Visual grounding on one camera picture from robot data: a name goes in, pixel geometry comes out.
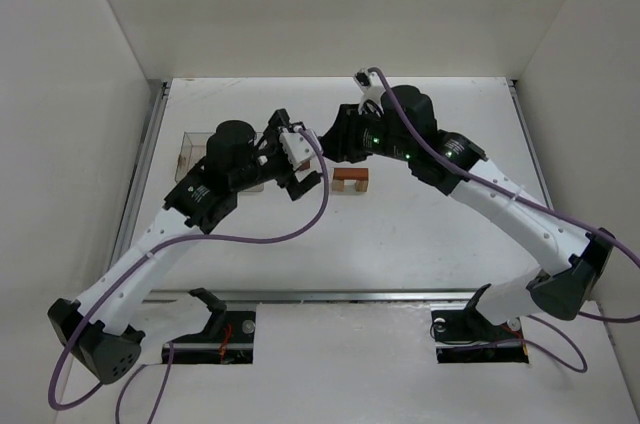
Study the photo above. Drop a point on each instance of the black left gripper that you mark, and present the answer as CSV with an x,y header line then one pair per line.
x,y
279,150

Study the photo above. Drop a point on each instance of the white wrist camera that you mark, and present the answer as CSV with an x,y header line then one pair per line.
x,y
297,146
370,81

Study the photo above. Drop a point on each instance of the light wood rectangular block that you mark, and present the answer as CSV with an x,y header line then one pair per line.
x,y
338,185

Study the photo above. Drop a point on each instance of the aluminium table edge rail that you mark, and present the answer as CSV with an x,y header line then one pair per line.
x,y
160,90

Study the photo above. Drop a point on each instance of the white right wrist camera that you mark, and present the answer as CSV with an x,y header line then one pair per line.
x,y
370,81

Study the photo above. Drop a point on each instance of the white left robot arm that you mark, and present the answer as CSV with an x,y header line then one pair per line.
x,y
105,327

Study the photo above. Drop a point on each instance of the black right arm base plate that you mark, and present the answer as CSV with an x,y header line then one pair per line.
x,y
465,337

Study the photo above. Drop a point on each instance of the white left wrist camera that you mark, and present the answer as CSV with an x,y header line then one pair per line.
x,y
297,146

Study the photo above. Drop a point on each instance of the dark striped wood block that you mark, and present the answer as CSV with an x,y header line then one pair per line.
x,y
361,186

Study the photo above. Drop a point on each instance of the red-brown long rectangular block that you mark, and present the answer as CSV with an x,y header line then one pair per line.
x,y
351,174

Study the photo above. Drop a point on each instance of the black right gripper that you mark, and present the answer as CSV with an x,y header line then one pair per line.
x,y
354,131

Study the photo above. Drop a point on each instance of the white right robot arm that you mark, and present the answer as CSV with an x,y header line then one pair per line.
x,y
401,124

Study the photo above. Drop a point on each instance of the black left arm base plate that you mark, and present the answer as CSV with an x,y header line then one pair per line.
x,y
228,341

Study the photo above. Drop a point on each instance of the clear plastic box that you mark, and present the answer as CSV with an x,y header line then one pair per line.
x,y
224,158

